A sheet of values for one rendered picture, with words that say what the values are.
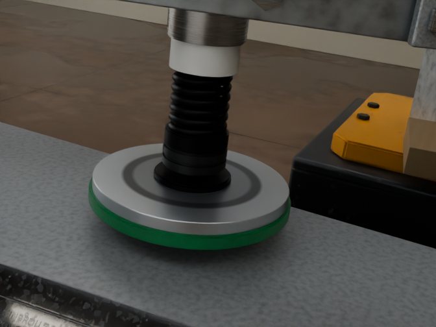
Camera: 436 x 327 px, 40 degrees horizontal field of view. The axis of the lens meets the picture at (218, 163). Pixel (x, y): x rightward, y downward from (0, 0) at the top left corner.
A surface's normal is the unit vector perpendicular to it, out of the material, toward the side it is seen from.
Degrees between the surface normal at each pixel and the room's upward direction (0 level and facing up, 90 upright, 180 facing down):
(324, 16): 90
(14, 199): 0
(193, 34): 90
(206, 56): 90
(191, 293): 0
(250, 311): 0
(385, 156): 90
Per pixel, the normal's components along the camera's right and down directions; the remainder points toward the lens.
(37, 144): 0.11, -0.92
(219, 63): 0.45, 0.37
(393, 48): -0.36, 0.30
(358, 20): -0.02, 0.37
